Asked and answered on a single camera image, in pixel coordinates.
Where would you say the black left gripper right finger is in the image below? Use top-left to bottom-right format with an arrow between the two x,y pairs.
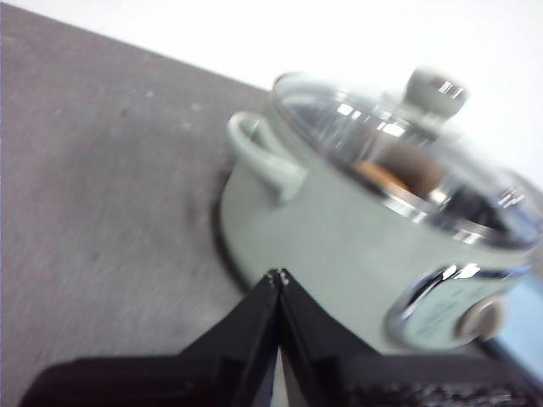
278,270 -> 543,407

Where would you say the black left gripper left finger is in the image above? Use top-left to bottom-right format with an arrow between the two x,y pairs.
16,269 -> 284,407

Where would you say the orange-brown potato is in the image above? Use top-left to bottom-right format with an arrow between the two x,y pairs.
351,139 -> 447,201

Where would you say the glass lid with green knob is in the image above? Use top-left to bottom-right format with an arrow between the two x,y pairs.
270,66 -> 543,252

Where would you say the pale green electric steamer pot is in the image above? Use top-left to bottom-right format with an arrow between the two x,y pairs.
219,112 -> 543,356

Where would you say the blue round plate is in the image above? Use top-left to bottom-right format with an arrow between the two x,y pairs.
483,270 -> 543,375

